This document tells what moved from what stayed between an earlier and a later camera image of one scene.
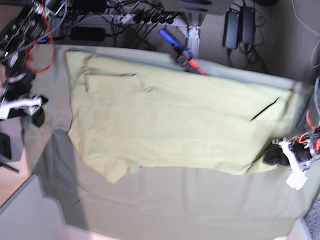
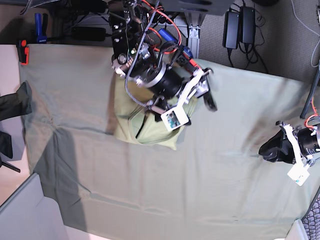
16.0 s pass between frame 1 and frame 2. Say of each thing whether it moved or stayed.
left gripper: moved
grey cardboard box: stayed
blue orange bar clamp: stayed
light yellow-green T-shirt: moved
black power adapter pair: stayed
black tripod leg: stayed
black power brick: stayed
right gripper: moved
